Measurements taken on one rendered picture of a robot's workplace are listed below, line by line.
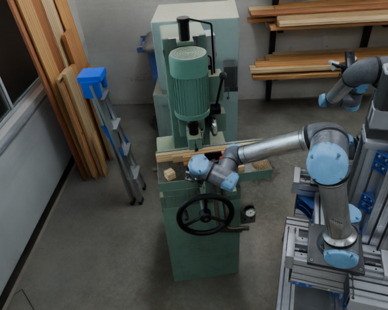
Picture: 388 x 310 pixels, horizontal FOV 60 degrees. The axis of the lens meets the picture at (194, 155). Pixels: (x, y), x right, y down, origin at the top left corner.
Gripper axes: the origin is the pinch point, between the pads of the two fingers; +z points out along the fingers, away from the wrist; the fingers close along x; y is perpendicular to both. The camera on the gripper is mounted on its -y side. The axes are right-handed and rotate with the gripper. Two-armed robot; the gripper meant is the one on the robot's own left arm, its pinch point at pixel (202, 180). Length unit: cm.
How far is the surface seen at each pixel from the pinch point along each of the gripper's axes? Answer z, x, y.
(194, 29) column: -5, -74, 21
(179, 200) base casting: 26.8, 9.2, 9.8
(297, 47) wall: 181, -202, -66
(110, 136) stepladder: 80, -29, 73
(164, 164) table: 24.9, -7.9, 22.7
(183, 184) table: 18.0, 1.5, 9.3
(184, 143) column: 38.6, -25.7, 16.0
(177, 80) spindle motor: -16.7, -38.6, 20.7
